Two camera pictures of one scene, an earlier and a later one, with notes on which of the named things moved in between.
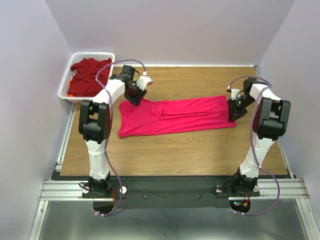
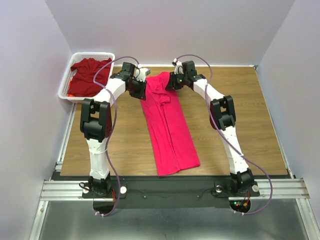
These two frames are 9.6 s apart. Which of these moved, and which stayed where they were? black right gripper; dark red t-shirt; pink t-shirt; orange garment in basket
Moved: black right gripper; pink t-shirt
Stayed: dark red t-shirt; orange garment in basket
